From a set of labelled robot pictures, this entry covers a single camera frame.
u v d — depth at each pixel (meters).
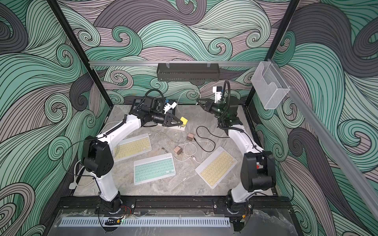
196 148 0.95
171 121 0.73
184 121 0.76
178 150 0.92
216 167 0.86
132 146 0.95
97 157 0.47
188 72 0.95
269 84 0.76
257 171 0.44
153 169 0.86
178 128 1.06
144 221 0.70
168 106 0.76
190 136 0.98
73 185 0.81
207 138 1.01
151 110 0.70
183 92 1.17
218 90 0.72
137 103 1.19
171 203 0.76
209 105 0.71
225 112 0.63
